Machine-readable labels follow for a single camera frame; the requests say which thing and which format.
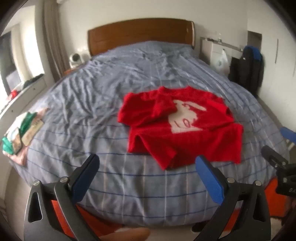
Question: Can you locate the white round device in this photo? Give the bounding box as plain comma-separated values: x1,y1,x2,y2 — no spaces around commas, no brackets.
69,53,84,69

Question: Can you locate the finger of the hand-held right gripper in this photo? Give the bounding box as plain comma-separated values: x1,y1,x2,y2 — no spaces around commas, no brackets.
281,127,296,145
261,146,289,168

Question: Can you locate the black item on sill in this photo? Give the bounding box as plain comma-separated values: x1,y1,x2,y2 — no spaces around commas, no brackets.
23,74,45,88

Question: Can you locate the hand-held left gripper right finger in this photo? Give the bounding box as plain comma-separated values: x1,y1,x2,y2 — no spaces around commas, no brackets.
193,156,271,241

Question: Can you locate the beige curtain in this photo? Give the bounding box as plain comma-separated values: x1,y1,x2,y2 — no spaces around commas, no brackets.
43,0,70,80

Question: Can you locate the red sweater with white print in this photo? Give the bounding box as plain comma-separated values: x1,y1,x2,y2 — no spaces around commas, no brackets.
117,86,244,171

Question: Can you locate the window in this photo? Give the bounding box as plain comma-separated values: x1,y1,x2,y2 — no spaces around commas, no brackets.
0,31,21,93

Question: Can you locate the white cabinet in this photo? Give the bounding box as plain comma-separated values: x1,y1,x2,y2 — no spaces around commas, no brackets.
200,37,243,75

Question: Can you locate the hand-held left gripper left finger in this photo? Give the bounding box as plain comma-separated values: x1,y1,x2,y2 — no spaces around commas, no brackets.
24,153,100,241

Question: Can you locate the black and blue backpack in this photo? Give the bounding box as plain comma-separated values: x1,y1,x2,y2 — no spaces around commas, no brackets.
228,46,264,98

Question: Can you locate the white side desk with clutter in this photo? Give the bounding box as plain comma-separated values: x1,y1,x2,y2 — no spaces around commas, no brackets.
0,74,56,130

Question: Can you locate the pink folded cloth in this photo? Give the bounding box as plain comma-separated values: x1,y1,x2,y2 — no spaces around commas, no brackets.
9,108,49,165

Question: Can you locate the wooden headboard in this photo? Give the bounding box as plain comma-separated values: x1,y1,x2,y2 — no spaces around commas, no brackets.
87,18,195,56

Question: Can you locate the white plastic bag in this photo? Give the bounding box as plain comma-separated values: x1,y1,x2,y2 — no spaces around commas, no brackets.
216,49,230,75

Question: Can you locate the green white folded garment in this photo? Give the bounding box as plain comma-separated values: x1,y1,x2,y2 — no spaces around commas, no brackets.
2,111,44,155

